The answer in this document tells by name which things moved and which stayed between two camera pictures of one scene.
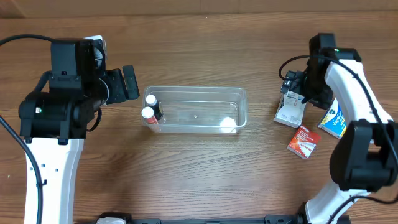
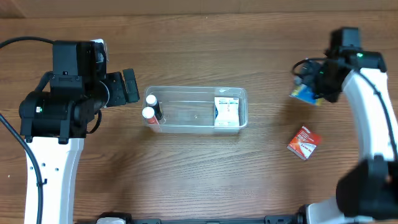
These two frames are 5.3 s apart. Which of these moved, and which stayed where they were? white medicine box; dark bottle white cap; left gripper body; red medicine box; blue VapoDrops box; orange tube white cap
Moved: blue VapoDrops box; white medicine box
Stayed: orange tube white cap; red medicine box; dark bottle white cap; left gripper body
